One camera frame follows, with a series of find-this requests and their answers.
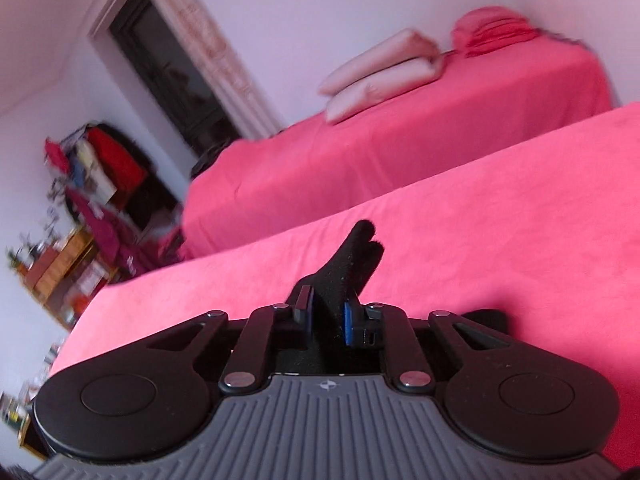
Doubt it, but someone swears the far pink bed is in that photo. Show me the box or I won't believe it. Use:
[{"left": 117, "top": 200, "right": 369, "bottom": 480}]
[{"left": 180, "top": 35, "right": 616, "bottom": 262}]

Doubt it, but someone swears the pale pink pillow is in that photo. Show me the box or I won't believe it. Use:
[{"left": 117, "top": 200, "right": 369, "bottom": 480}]
[
  {"left": 317, "top": 29, "right": 439, "bottom": 96},
  {"left": 325, "top": 55, "right": 447, "bottom": 126}
]

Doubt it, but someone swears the pile of coloured clothes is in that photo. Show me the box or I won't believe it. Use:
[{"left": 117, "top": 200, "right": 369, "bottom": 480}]
[{"left": 44, "top": 121, "right": 182, "bottom": 273}]

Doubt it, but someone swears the dark window with curtain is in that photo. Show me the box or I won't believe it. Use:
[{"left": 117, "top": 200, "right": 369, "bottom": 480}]
[{"left": 141, "top": 0, "right": 287, "bottom": 140}]

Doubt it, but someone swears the clutter of small items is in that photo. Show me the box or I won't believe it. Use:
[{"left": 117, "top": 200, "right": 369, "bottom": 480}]
[{"left": 0, "top": 339, "right": 67, "bottom": 462}]

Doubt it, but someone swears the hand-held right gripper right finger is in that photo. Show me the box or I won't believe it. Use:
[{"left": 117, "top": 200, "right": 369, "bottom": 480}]
[{"left": 342, "top": 300, "right": 508, "bottom": 394}]

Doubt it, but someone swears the pink plush blanket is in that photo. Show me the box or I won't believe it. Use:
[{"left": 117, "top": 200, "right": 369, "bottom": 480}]
[{"left": 50, "top": 102, "right": 640, "bottom": 476}]

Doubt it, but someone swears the wooden shelf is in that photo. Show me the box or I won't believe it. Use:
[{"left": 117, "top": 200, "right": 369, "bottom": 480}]
[{"left": 16, "top": 226, "right": 102, "bottom": 332}]

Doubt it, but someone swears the folded red cloth stack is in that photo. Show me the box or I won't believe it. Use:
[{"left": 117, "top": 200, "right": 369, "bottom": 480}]
[{"left": 450, "top": 6, "right": 542, "bottom": 59}]

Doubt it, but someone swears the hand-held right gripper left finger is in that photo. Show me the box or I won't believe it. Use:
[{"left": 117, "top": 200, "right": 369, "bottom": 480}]
[{"left": 147, "top": 285, "right": 317, "bottom": 395}]

